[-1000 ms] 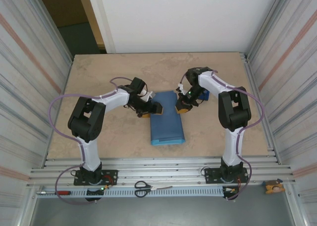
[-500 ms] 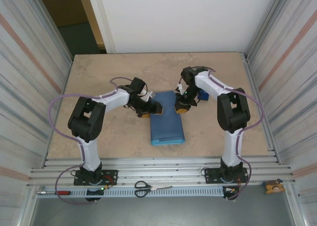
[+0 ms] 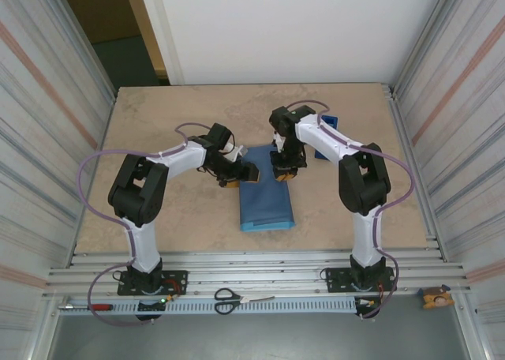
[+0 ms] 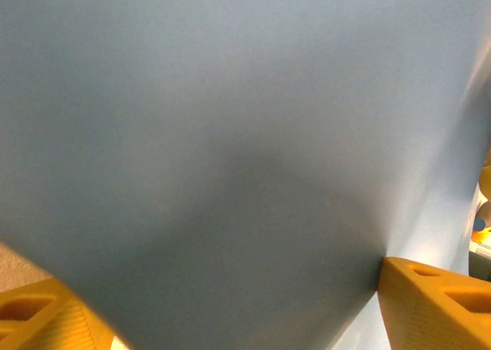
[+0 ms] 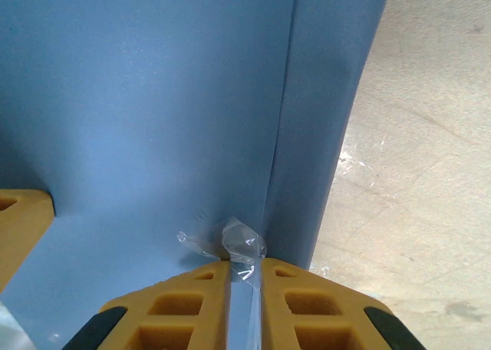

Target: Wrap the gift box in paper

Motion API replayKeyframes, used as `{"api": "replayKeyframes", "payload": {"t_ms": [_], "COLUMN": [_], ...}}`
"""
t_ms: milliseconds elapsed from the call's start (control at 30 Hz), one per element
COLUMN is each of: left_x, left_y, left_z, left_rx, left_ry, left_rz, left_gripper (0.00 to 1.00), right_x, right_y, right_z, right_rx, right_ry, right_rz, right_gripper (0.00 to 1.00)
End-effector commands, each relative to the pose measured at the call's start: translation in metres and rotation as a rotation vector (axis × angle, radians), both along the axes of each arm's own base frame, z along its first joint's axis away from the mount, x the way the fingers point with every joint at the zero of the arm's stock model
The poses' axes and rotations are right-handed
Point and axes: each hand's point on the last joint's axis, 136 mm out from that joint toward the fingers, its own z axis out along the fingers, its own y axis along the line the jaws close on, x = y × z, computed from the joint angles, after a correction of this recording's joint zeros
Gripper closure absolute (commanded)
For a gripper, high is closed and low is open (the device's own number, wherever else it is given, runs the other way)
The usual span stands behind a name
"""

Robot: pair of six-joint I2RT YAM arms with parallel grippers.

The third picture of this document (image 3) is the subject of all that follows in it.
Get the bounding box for blue wrapping paper sheet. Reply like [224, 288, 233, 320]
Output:
[238, 144, 296, 234]

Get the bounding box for blue tape dispenser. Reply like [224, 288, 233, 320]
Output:
[313, 114, 339, 160]

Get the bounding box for small black electronics module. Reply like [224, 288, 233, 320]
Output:
[353, 295, 383, 310]
[136, 295, 177, 313]

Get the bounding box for small wooden toy figure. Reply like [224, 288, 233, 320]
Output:
[418, 283, 454, 309]

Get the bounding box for brown wooden door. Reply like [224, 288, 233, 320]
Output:
[57, 0, 141, 45]

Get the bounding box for black-handled scissors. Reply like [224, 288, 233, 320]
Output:
[214, 287, 276, 316]

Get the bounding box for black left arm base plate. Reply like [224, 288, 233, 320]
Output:
[117, 270, 189, 297]

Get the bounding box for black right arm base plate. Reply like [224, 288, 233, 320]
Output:
[321, 267, 395, 294]

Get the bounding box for grey slotted cable duct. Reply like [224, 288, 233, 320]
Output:
[58, 298, 358, 316]

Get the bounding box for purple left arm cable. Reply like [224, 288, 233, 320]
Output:
[77, 122, 216, 328]

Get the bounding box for white door frame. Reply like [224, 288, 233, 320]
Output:
[136, 0, 185, 87]

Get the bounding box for red-handled screwdriver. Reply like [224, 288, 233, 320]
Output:
[58, 303, 114, 312]

